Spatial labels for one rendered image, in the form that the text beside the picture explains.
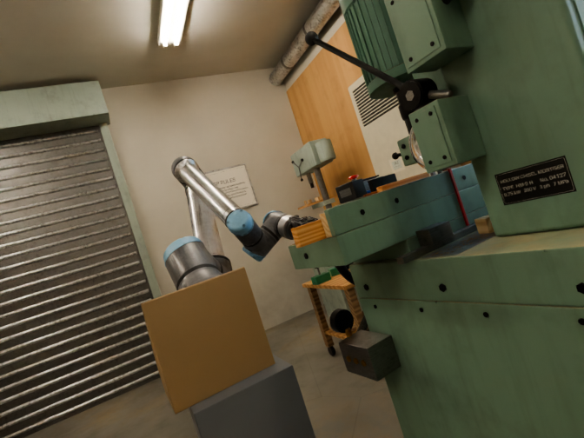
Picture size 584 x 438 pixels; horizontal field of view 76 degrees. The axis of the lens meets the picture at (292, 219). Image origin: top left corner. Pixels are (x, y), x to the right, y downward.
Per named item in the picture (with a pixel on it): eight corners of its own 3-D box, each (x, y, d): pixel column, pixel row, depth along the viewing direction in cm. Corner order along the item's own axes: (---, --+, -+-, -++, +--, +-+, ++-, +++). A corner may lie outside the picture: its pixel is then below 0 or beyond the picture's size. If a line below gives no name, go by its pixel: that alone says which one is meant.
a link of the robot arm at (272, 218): (270, 236, 155) (285, 219, 157) (286, 243, 145) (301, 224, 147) (256, 222, 150) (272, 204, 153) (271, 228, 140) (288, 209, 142)
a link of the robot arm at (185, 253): (166, 286, 118) (151, 251, 129) (195, 306, 131) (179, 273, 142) (205, 255, 119) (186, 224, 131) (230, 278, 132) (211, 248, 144)
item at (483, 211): (448, 222, 118) (444, 210, 118) (513, 210, 100) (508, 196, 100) (353, 262, 99) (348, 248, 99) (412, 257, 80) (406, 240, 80)
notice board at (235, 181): (258, 204, 394) (244, 162, 394) (258, 204, 392) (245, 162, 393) (199, 221, 368) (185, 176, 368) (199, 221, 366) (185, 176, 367)
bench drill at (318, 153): (366, 298, 375) (317, 149, 377) (405, 303, 318) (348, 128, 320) (325, 316, 357) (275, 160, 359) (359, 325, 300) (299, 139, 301)
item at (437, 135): (455, 165, 76) (437, 109, 76) (487, 155, 70) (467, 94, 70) (425, 175, 71) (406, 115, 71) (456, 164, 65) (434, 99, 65)
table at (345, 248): (428, 213, 128) (421, 196, 128) (514, 194, 101) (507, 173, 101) (277, 271, 99) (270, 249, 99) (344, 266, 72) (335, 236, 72)
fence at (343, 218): (501, 175, 103) (495, 155, 103) (507, 173, 101) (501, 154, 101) (331, 236, 73) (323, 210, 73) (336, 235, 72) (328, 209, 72)
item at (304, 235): (489, 177, 106) (485, 164, 106) (496, 175, 105) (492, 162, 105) (296, 248, 74) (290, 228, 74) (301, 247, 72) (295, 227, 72)
